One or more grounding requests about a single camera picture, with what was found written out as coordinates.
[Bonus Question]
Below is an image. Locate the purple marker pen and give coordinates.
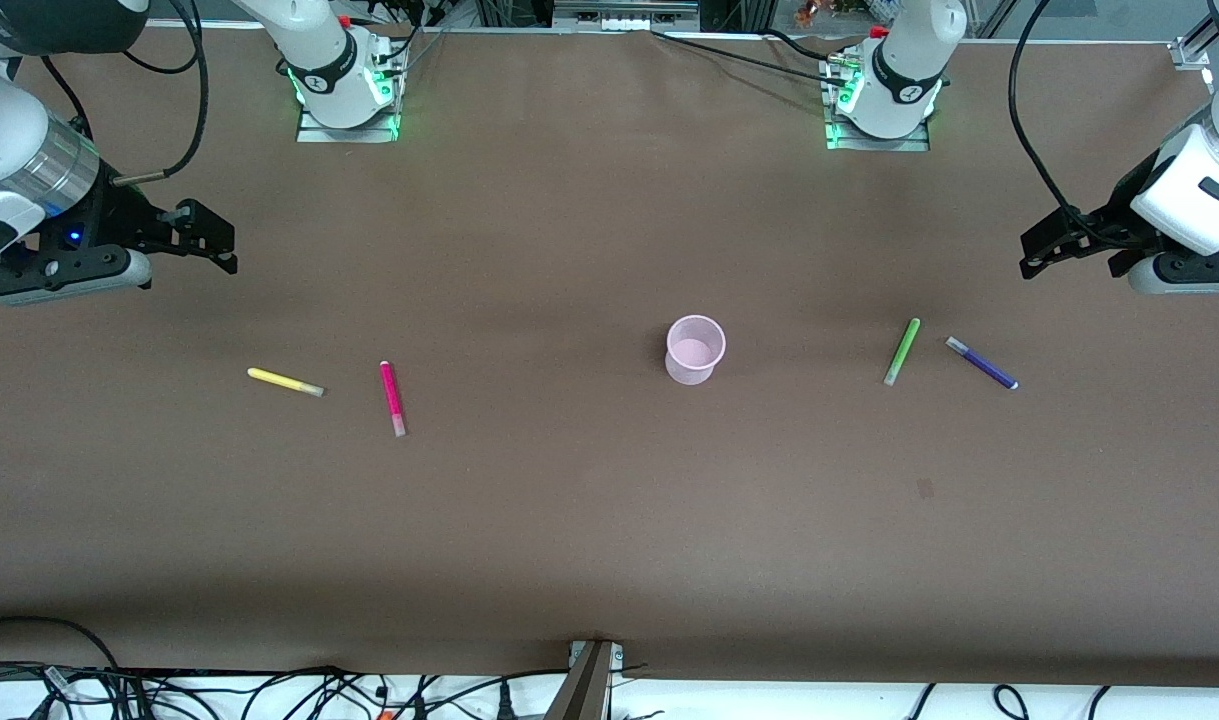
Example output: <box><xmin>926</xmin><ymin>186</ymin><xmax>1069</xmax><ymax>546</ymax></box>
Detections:
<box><xmin>945</xmin><ymin>335</ymin><xmax>1020</xmax><ymax>392</ymax></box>

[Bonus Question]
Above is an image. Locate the pink marker pen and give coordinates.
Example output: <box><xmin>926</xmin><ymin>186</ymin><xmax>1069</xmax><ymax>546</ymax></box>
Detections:
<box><xmin>379</xmin><ymin>360</ymin><xmax>408</xmax><ymax>438</ymax></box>

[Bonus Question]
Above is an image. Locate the yellow marker pen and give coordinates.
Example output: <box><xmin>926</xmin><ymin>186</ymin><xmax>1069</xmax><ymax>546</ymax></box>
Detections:
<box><xmin>247</xmin><ymin>367</ymin><xmax>326</xmax><ymax>398</ymax></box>

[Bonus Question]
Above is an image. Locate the green marker pen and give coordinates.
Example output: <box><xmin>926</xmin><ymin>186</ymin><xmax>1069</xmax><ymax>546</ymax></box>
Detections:
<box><xmin>883</xmin><ymin>317</ymin><xmax>922</xmax><ymax>388</ymax></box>

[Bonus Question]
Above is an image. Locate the pink plastic cup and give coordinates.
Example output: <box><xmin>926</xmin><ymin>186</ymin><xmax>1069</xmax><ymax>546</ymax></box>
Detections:
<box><xmin>665</xmin><ymin>314</ymin><xmax>727</xmax><ymax>387</ymax></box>

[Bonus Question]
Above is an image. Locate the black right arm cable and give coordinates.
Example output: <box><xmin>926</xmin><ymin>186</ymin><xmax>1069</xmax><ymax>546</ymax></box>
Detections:
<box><xmin>109</xmin><ymin>0</ymin><xmax>211</xmax><ymax>189</ymax></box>

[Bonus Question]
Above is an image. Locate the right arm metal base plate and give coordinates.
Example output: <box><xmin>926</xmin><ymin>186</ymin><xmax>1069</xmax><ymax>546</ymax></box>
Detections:
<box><xmin>296</xmin><ymin>98</ymin><xmax>402</xmax><ymax>144</ymax></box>

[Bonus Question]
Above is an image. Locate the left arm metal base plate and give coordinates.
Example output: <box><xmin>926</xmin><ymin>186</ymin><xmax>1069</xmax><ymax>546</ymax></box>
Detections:
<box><xmin>825</xmin><ymin>118</ymin><xmax>932</xmax><ymax>153</ymax></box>

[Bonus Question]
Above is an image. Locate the short black table cable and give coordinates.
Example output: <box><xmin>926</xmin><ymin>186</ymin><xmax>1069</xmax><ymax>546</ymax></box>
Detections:
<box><xmin>767</xmin><ymin>27</ymin><xmax>842</xmax><ymax>63</ymax></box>

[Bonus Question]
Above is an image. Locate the long black table cable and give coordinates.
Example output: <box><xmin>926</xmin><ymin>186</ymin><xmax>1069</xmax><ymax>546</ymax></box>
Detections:
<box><xmin>652</xmin><ymin>28</ymin><xmax>850</xmax><ymax>91</ymax></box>

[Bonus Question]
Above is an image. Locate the black looped floor cable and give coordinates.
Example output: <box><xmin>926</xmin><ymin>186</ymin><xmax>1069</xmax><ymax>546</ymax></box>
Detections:
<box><xmin>0</xmin><ymin>616</ymin><xmax>125</xmax><ymax>701</ymax></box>

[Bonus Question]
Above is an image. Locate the grey metal rail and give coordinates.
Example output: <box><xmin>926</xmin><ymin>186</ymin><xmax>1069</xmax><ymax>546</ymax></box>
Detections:
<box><xmin>554</xmin><ymin>0</ymin><xmax>701</xmax><ymax>31</ymax></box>

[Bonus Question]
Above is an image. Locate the brown camera mount post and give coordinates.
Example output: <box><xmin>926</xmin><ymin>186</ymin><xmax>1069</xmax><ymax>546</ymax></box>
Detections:
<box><xmin>544</xmin><ymin>640</ymin><xmax>625</xmax><ymax>720</ymax></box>

